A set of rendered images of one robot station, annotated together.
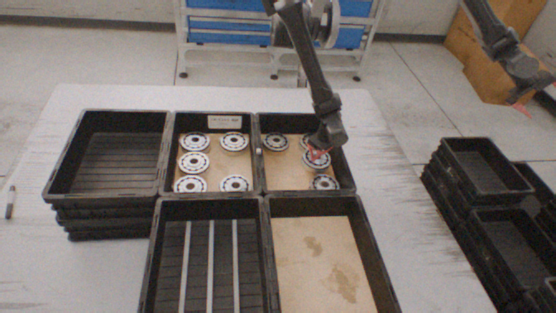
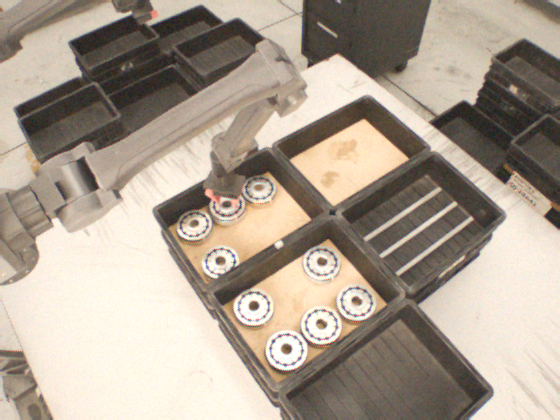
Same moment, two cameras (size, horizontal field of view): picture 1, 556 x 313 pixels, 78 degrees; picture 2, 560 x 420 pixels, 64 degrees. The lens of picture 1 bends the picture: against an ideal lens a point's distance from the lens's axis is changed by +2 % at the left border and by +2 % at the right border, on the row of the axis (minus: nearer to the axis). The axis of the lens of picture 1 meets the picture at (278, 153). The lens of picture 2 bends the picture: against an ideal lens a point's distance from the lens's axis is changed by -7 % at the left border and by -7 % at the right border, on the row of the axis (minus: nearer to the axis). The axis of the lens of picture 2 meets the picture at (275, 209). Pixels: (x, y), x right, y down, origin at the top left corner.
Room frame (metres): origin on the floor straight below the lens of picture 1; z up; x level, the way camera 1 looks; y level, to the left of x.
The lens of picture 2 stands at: (1.04, 0.63, 1.99)
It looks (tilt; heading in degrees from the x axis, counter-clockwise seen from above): 56 degrees down; 249
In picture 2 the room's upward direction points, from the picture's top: 1 degrees counter-clockwise
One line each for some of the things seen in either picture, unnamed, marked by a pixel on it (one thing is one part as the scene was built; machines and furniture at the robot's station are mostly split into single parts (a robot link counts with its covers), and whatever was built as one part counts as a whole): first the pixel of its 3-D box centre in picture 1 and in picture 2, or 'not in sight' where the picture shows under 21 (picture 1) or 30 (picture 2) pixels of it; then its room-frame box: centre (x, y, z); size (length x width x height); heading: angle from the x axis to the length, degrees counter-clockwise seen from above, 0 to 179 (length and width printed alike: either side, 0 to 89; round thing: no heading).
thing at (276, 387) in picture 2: (213, 150); (306, 296); (0.80, 0.22, 0.92); 0.40 x 0.30 x 0.02; 13
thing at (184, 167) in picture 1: (194, 162); (321, 325); (0.78, 0.28, 0.86); 0.10 x 0.10 x 0.01
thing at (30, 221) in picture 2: not in sight; (16, 219); (1.26, 0.16, 1.45); 0.09 x 0.08 x 0.12; 105
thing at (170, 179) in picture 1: (213, 161); (305, 304); (0.80, 0.22, 0.87); 0.40 x 0.30 x 0.11; 13
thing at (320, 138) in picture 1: (325, 132); (223, 176); (0.88, -0.15, 1.00); 0.10 x 0.07 x 0.07; 142
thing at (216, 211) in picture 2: (317, 157); (227, 205); (0.88, -0.14, 0.88); 0.10 x 0.10 x 0.01
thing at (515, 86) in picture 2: not in sight; (523, 102); (-0.81, -0.53, 0.37); 0.40 x 0.30 x 0.45; 105
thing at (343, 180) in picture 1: (298, 160); (241, 223); (0.87, -0.07, 0.87); 0.40 x 0.30 x 0.11; 13
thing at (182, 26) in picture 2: not in sight; (188, 52); (0.67, -1.64, 0.31); 0.40 x 0.30 x 0.34; 15
